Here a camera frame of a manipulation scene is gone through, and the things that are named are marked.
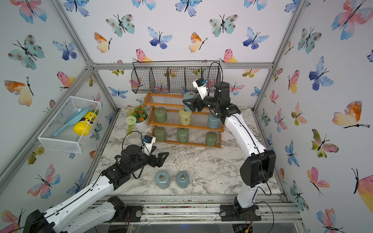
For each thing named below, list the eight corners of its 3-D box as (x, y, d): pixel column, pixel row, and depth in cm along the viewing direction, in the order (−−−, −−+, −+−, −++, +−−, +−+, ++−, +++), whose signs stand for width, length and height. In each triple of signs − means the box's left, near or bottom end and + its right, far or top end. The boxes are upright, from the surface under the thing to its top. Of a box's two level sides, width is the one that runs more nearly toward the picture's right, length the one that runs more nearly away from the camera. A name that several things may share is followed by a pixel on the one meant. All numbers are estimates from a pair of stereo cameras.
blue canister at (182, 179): (175, 186, 85) (173, 181, 78) (179, 175, 89) (178, 169, 82) (186, 189, 84) (186, 184, 77) (190, 178, 87) (189, 173, 80)
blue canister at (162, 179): (157, 189, 84) (153, 183, 76) (159, 176, 88) (156, 170, 81) (170, 189, 84) (167, 183, 76) (171, 176, 88) (169, 170, 81)
